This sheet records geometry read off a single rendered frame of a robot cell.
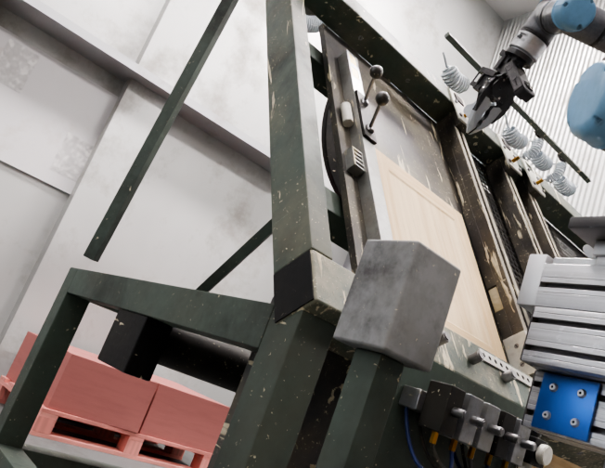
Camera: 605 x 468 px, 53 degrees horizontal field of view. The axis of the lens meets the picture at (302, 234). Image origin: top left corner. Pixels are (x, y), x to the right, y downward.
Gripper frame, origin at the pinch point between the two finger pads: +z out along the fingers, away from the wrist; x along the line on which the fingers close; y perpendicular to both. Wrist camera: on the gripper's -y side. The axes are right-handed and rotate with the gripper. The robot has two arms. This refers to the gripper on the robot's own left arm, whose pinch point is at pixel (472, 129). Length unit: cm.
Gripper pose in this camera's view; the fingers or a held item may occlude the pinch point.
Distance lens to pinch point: 151.0
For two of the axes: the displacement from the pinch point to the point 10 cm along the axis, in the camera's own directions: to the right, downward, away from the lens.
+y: -3.3, -4.1, 8.5
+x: -7.5, -4.3, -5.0
